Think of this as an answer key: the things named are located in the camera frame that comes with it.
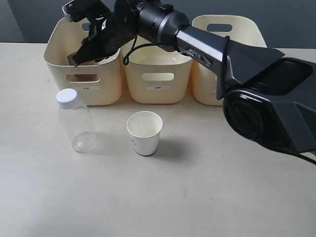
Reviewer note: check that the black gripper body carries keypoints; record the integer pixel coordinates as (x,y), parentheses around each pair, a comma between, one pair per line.
(111,30)

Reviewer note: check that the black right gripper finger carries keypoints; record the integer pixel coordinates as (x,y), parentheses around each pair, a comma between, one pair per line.
(89,51)

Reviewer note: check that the brown wooden cup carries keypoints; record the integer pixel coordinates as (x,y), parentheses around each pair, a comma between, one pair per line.
(85,63)

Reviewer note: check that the clear plastic bottle white cap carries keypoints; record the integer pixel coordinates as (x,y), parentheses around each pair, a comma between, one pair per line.
(76,120)

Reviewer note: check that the white paper cup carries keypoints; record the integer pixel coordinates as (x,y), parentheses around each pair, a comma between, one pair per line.
(144,128)

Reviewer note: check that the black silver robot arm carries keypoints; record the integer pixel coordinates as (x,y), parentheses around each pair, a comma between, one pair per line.
(268,98)

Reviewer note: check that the left cream plastic bin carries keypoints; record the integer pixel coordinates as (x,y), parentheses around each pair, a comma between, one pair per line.
(96,83)

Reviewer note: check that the cream plastic bin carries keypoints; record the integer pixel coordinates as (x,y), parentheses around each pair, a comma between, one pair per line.
(96,83)
(155,76)
(238,28)

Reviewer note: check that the middle cream plastic bin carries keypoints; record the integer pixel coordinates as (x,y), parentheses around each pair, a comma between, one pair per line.
(155,76)

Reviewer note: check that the right cream plastic bin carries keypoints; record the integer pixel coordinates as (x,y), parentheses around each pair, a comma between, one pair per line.
(238,28)

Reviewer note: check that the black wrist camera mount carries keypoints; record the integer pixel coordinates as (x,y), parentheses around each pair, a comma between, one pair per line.
(92,10)

